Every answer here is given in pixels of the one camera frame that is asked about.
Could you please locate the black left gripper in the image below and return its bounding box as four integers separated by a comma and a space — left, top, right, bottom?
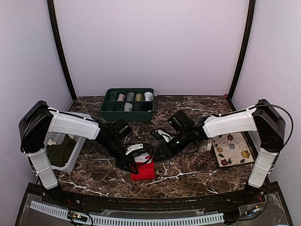
102, 139, 138, 174

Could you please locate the red boxer briefs white trim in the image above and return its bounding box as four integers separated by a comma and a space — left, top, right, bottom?
131, 153, 155, 181

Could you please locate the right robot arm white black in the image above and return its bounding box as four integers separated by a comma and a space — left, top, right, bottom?
154, 99, 291, 204

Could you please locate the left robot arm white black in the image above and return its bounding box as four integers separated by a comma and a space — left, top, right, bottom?
19, 101, 139, 205

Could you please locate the black rolled underwear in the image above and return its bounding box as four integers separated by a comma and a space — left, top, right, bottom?
143, 102, 153, 112

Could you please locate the navy rolled underwear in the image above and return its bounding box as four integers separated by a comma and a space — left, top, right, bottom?
133, 102, 142, 112

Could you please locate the white rolled underwear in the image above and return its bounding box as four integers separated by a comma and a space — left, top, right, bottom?
144, 92, 153, 101

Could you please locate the light grey rolled underwear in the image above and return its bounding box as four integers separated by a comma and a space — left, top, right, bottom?
123, 102, 133, 112

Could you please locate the olive rolled underwear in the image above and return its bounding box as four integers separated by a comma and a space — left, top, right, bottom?
135, 93, 143, 101

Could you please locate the dark grey rolled underwear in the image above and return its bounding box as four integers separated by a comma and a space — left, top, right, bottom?
126, 92, 135, 102

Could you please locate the pink rolled underwear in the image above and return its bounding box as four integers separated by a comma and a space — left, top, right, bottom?
117, 93, 125, 102

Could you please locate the striped rolled underwear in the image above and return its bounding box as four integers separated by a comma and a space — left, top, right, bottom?
108, 91, 118, 101

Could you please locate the seashell coral ceramic mug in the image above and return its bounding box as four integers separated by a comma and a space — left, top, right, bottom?
199, 139, 212, 152

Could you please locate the green divided organizer tray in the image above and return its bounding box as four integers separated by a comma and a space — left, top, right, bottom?
100, 88, 154, 122

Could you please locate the floral square tile coaster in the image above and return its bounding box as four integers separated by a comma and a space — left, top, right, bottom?
212, 133, 254, 168

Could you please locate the small green circuit board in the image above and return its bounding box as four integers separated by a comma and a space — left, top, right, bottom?
67, 211, 88, 223

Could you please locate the dark green garment in basket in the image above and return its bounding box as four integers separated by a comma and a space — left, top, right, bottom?
47, 135, 76, 167

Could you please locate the white perforated laundry basket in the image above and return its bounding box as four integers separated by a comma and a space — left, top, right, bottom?
44, 132, 86, 173

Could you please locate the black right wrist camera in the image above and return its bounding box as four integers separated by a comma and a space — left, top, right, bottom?
167, 110, 194, 132

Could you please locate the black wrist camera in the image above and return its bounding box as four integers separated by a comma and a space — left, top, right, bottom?
167, 110, 194, 132
112, 119, 132, 139

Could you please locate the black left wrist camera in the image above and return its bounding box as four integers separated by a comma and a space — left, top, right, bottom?
112, 119, 132, 139

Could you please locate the grey slotted cable duct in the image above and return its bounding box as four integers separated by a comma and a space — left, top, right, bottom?
30, 201, 224, 226

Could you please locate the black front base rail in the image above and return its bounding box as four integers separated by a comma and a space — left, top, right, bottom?
16, 182, 293, 226

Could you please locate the black right frame post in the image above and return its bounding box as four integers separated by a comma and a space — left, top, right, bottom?
227, 0, 256, 102

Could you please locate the black frame post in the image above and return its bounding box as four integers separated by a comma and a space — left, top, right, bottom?
47, 0, 77, 102
227, 0, 256, 102

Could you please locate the black left frame post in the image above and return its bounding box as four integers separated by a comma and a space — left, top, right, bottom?
47, 0, 77, 102

